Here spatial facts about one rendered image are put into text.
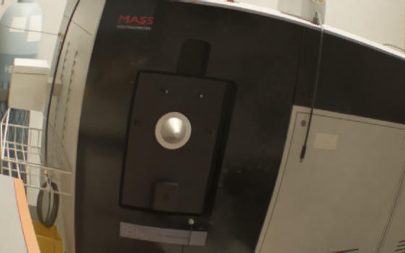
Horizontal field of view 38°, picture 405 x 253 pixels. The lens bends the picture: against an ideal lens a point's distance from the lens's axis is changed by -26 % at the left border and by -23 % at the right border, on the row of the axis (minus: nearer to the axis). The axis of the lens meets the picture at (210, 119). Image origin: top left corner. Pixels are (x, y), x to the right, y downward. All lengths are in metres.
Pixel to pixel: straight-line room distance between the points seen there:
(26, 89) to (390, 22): 1.84
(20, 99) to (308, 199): 0.69
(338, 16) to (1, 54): 1.45
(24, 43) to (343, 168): 1.03
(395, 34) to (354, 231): 1.52
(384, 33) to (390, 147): 1.39
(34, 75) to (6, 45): 0.48
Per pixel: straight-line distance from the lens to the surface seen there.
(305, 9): 1.63
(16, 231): 0.83
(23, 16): 1.98
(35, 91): 1.52
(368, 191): 1.52
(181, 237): 1.35
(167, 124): 1.27
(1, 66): 1.98
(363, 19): 2.78
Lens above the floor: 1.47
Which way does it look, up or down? 11 degrees down
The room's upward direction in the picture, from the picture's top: 11 degrees clockwise
